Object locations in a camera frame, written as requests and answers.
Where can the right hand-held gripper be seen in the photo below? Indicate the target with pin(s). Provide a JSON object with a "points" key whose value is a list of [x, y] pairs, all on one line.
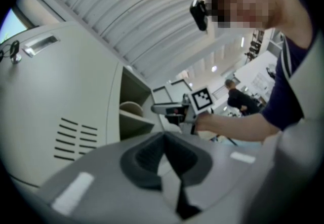
{"points": [[201, 100]]}

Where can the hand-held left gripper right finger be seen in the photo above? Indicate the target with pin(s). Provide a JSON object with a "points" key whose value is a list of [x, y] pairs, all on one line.
{"points": [[227, 174]]}

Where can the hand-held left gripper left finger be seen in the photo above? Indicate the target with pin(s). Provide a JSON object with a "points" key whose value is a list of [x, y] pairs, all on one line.
{"points": [[101, 192]]}

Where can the beige round item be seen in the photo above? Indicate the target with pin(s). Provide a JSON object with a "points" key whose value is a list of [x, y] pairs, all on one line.
{"points": [[130, 107]]}

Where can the grey metal locker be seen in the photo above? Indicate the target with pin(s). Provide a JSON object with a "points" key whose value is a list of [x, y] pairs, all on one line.
{"points": [[50, 96]]}

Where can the person's right forearm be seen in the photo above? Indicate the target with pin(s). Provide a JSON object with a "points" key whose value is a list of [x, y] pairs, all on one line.
{"points": [[235, 126]]}

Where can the black locker keys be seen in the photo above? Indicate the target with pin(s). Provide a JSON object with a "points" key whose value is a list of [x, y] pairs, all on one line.
{"points": [[12, 50]]}

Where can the white partition panel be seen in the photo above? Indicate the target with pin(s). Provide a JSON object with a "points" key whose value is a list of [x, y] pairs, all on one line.
{"points": [[255, 76]]}

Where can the person's dark blue shirt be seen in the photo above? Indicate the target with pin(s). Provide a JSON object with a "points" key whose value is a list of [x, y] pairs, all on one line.
{"points": [[286, 91]]}

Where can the black tripod stand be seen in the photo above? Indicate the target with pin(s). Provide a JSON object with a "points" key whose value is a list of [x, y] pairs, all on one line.
{"points": [[254, 46]]}

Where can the window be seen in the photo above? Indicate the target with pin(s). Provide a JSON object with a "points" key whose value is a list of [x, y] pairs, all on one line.
{"points": [[11, 28]]}

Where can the black head-worn camera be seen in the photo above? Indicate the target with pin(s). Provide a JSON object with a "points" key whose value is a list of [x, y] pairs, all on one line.
{"points": [[199, 14]]}

